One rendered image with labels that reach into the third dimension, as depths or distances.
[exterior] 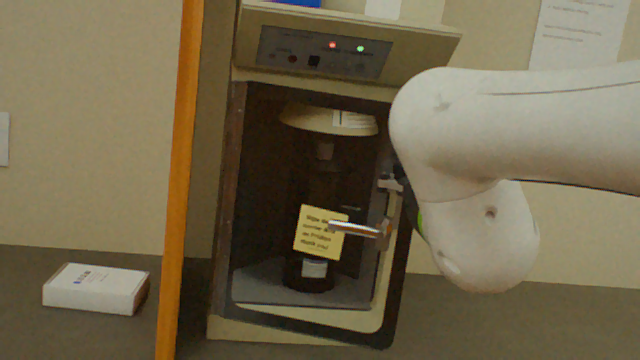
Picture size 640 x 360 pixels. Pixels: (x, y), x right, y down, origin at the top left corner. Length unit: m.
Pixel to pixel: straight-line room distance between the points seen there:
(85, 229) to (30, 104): 0.29
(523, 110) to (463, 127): 0.07
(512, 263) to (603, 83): 0.24
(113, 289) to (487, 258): 0.82
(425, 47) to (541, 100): 0.56
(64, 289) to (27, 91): 0.47
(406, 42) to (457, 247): 0.46
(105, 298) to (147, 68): 0.51
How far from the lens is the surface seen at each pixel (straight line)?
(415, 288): 1.65
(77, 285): 1.39
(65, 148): 1.65
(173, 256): 1.14
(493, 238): 0.71
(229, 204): 1.19
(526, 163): 0.59
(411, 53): 1.12
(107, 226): 1.68
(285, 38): 1.08
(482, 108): 0.61
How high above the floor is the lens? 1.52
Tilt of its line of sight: 16 degrees down
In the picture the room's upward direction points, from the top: 8 degrees clockwise
